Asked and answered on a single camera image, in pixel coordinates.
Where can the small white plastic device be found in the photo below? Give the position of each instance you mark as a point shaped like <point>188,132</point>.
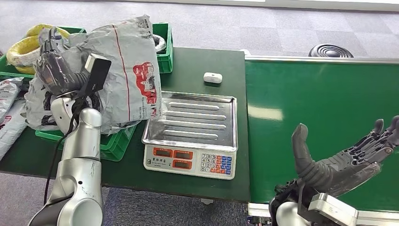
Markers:
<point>213,78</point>

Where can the white table caster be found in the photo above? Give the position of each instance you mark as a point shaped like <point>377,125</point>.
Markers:
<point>207,201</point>

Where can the dark green table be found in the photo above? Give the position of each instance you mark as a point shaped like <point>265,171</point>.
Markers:
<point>187,62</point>

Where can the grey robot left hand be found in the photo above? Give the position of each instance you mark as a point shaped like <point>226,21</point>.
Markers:
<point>56,71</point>

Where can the black ribbed round object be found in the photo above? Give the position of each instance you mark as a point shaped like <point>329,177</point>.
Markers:
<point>330,52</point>

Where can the green plastic crate holding bag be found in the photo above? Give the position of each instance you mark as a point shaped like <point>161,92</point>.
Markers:
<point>115,149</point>

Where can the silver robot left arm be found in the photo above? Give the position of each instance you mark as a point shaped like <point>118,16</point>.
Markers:
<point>81,174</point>

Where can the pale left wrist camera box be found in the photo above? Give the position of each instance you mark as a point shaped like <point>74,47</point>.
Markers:
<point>98,73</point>

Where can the green crate with black coils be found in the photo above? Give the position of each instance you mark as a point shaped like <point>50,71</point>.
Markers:
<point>165,64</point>

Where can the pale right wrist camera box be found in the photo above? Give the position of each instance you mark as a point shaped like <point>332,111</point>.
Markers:
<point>333,209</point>

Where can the large grey printed courier bag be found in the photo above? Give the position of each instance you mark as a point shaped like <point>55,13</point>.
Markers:
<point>131,46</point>

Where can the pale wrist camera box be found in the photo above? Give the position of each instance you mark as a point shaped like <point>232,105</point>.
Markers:
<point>333,209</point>
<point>98,73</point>

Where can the electronic weighing scale steel tray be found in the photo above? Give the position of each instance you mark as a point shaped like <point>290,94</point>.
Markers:
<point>191,121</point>

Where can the green crate with yellow coils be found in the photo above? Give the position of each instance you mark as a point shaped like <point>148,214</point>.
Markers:
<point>4,67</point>

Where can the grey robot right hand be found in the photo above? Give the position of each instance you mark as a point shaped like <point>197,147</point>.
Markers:
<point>343,168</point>

